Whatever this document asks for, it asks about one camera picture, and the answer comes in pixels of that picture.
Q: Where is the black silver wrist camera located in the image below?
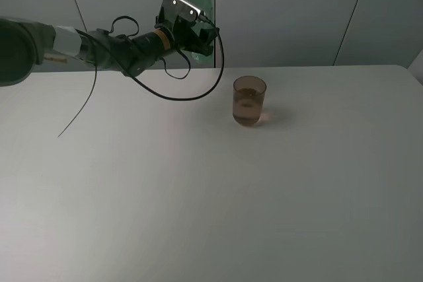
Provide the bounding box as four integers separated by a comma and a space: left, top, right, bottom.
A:
156, 0, 204, 24

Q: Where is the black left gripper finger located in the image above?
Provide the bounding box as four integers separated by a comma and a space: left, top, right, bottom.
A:
190, 44, 213, 56
198, 27, 219, 44

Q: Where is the green transparent plastic bottle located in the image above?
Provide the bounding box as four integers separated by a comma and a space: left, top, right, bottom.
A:
181, 0, 214, 65

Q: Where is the thin black loose cable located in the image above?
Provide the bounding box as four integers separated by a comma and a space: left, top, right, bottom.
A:
58, 40, 98, 138

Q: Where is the black camera cable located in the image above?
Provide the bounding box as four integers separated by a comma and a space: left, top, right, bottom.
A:
75, 14, 225, 101

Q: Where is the pink translucent plastic cup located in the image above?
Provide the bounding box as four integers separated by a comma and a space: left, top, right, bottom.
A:
233, 76, 267, 126

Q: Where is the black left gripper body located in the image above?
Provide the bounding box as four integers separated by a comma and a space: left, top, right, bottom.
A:
155, 15, 207, 52

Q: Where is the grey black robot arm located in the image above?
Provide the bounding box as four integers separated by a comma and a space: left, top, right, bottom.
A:
1, 17, 218, 87

